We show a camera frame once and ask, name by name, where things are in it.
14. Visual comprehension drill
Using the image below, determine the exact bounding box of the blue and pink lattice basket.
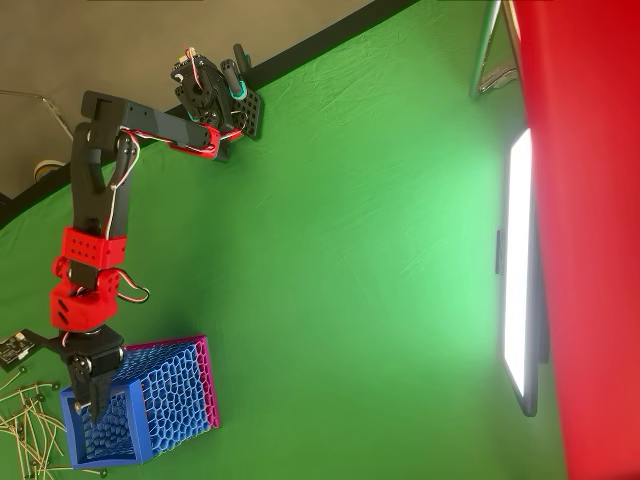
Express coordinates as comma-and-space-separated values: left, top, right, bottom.
59, 333, 222, 470

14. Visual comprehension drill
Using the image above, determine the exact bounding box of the white round socket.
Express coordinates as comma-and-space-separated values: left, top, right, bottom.
32, 159, 65, 184

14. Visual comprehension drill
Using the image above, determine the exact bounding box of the green cloth with black border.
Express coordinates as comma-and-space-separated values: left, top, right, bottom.
0, 0, 569, 480

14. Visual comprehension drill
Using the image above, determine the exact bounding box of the black and teal clamp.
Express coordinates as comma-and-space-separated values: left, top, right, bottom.
219, 43, 251, 104

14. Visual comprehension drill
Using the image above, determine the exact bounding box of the bright white light panel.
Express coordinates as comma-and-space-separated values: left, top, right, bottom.
495, 127, 552, 419

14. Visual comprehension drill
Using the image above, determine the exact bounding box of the blurry red pole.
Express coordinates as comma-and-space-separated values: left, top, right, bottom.
509, 0, 640, 480

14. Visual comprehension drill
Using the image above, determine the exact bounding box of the small wrist camera board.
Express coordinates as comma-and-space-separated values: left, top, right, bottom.
0, 331, 33, 373

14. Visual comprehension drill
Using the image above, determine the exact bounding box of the thin white cable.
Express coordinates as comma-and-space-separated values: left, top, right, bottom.
0, 88, 81, 146

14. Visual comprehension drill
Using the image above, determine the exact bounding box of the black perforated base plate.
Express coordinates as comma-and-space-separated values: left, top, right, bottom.
233, 89, 264, 141

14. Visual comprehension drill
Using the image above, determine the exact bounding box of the silver metal stand frame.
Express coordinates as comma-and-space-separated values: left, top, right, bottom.
468, 0, 522, 102

